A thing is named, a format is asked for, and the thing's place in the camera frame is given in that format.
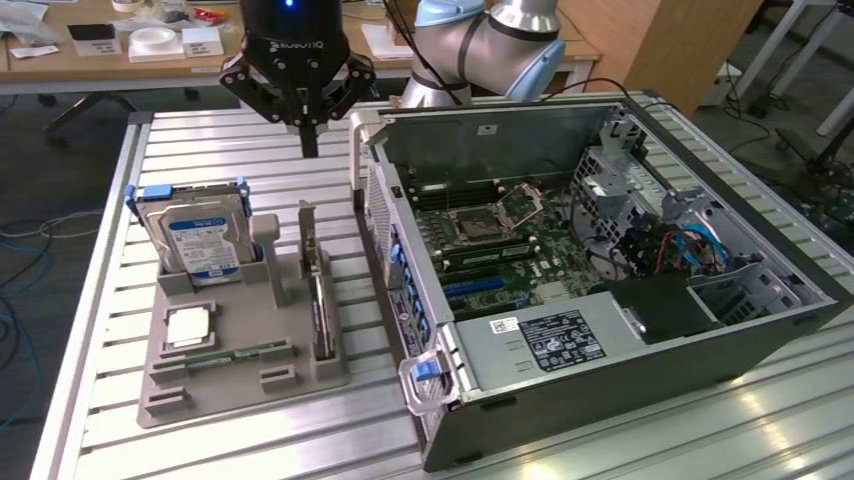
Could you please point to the green motherboard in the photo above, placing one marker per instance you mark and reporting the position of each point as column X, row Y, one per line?
column 534, row 272

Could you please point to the blue plastic release latch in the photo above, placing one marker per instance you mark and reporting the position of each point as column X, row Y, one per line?
column 425, row 372

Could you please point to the silver chipset heatsink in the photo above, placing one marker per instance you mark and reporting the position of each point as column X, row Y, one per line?
column 550, row 294

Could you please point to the metal socket cover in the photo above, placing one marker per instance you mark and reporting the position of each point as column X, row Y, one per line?
column 521, row 197

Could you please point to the white labelled box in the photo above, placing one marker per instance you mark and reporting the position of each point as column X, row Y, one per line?
column 202, row 42

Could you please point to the silver CPU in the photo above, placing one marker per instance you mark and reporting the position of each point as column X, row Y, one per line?
column 188, row 327

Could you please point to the grey power supply unit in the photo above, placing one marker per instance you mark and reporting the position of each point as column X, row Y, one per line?
column 494, row 360

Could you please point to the white paper stack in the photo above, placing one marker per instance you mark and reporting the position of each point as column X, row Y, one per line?
column 387, row 45

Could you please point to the grey plastic parts rack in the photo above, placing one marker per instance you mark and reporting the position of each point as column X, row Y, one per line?
column 254, row 350

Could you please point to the flat white box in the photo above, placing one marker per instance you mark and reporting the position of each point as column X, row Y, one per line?
column 156, row 54

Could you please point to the black chair base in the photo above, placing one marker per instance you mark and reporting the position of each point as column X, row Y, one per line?
column 87, row 105

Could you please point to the grey metal disk bay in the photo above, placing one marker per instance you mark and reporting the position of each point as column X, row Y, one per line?
column 747, row 295

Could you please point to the blue expansion slot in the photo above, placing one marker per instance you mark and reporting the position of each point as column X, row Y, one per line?
column 475, row 286

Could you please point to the white and red card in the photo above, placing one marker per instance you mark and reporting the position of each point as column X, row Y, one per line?
column 34, row 51

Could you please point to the CPU socket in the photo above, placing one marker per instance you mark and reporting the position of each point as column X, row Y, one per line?
column 477, row 225

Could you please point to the black graphics card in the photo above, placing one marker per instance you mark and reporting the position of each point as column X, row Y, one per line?
column 320, row 310

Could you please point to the green RAM stick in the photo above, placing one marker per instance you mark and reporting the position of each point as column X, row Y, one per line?
column 220, row 356

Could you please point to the beige tape roll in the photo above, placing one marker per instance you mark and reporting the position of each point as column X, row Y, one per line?
column 127, row 5

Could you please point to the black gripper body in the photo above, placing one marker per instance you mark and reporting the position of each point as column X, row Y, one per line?
column 294, row 35

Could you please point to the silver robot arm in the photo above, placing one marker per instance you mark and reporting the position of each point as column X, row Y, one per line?
column 467, row 50

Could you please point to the clear plastic bag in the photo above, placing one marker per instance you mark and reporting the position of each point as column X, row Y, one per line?
column 27, row 27

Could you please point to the white electrical box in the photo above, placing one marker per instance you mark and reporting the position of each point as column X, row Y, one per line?
column 723, row 90

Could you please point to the black floor stand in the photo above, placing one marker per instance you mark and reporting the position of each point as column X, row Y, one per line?
column 794, row 142

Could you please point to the hard disk with blue caddy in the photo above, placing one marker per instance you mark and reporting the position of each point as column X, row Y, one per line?
column 200, row 240

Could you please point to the white desk frame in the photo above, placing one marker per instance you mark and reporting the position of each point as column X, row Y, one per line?
column 837, row 115

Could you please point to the perforated metal drive cage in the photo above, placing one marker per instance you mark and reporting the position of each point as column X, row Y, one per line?
column 614, row 200

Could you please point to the red packet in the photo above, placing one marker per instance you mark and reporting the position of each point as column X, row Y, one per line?
column 208, row 15

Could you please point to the open black PC case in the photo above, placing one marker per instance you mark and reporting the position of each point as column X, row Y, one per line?
column 601, row 400

